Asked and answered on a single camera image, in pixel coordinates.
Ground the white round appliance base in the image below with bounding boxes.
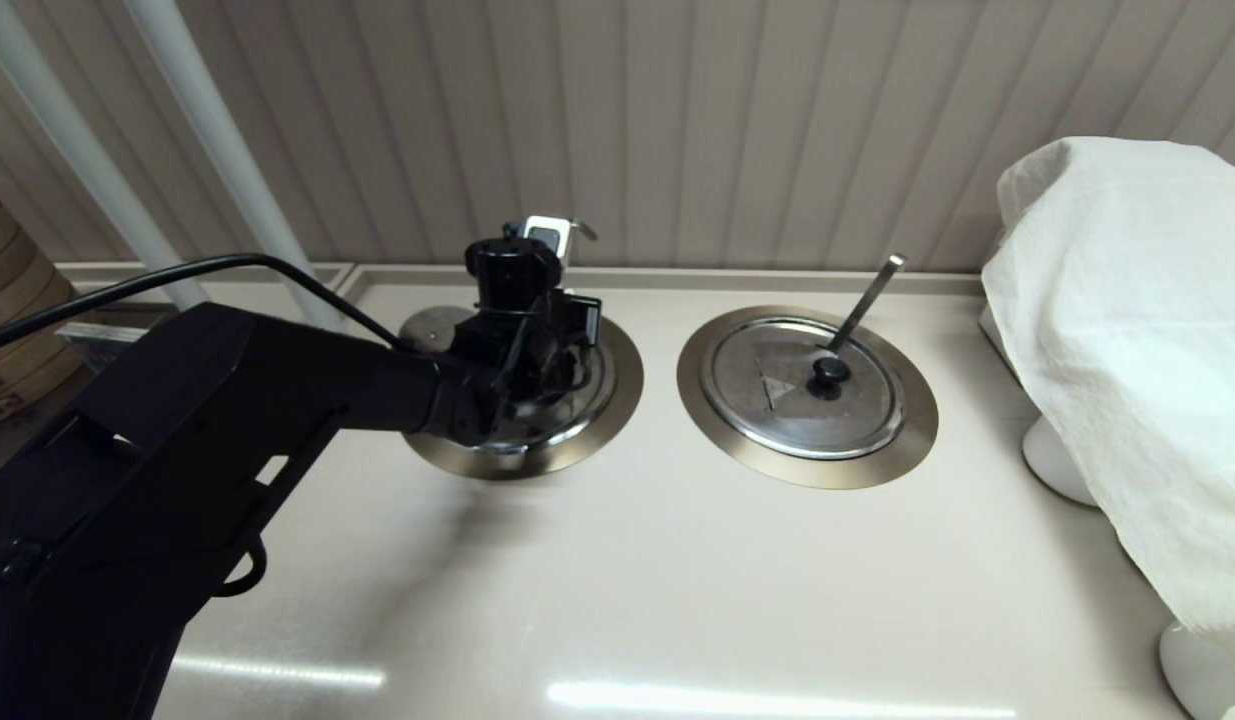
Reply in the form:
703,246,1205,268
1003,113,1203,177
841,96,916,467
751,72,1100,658
1021,415,1098,507
1157,620,1235,720

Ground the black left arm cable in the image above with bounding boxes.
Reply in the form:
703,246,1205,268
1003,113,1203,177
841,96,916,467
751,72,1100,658
0,253,408,359

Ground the thick white support pole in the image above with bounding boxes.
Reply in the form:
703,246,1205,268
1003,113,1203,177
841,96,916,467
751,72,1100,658
122,0,344,331

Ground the bamboo steamer stack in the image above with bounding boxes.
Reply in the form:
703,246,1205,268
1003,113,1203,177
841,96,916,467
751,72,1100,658
0,185,94,433

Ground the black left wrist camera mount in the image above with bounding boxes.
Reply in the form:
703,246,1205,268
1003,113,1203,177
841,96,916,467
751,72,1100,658
464,236,564,313

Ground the steel ladle with flat handle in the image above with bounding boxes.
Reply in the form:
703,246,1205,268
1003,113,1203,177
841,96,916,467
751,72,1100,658
825,254,907,355

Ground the white cloth cover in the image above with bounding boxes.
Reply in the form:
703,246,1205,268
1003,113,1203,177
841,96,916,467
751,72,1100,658
981,137,1235,691

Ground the steel lid, flat-ladle pot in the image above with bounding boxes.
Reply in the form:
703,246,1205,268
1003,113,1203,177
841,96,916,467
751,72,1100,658
699,316,907,461

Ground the steel counter ring, flat ladle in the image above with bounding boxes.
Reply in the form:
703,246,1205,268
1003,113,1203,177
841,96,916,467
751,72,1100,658
676,305,939,490

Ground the steel counter ring, hook ladle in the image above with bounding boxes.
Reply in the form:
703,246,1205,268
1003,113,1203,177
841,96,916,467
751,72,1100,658
402,305,646,481

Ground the thin white support pole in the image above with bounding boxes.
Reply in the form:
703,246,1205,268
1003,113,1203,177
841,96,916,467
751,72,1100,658
0,0,214,311

